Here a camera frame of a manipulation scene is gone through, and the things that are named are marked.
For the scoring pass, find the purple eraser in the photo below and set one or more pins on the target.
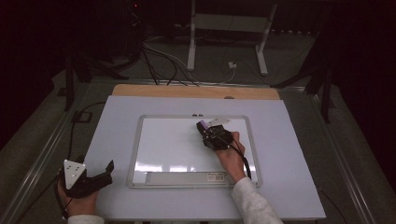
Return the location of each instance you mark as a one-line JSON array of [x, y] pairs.
[[205, 124]]

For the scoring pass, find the person's left white sleeve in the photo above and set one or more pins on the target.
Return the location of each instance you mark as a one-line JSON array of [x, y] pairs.
[[85, 219]]

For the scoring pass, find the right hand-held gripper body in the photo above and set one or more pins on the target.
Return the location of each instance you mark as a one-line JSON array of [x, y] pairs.
[[218, 137]]

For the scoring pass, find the silver framed whiteboard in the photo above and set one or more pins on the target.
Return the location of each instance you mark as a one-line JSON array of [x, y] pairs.
[[174, 143]]

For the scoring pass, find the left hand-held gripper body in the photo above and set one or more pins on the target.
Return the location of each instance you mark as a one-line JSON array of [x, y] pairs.
[[74, 174]]

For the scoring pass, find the person's left hand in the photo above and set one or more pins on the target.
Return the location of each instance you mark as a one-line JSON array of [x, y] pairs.
[[81, 205]]

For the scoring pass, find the wooden table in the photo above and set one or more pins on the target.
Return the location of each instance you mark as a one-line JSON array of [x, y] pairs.
[[174, 91]]

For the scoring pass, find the grey metal stand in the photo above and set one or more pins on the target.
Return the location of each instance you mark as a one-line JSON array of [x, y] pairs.
[[230, 23]]

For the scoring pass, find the metal floor rail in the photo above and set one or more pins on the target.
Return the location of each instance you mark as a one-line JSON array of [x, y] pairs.
[[40, 158], [342, 165]]

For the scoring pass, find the white table cover sheet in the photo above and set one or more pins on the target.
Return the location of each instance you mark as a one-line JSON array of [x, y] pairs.
[[118, 140]]

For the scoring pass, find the dark equipment rack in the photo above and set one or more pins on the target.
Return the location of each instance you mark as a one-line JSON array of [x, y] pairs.
[[135, 18]]

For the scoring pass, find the person's right hand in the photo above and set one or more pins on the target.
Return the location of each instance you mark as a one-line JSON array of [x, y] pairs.
[[232, 161]]

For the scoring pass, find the person's white sleeve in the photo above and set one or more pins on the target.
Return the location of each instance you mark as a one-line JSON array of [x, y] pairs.
[[85, 219], [252, 202]]

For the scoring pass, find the person's right white sleeve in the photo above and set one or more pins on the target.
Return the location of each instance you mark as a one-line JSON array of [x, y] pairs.
[[252, 202]]

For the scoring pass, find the black tripod stand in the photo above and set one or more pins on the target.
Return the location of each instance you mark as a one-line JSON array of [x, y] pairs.
[[69, 90], [326, 99]]

